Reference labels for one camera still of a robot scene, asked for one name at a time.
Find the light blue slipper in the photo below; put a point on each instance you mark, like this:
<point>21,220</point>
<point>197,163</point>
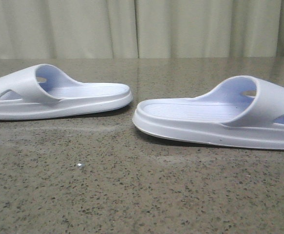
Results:
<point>44,91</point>
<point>241,111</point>

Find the beige background curtain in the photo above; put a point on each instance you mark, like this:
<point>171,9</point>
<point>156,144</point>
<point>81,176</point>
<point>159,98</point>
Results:
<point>78,29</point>

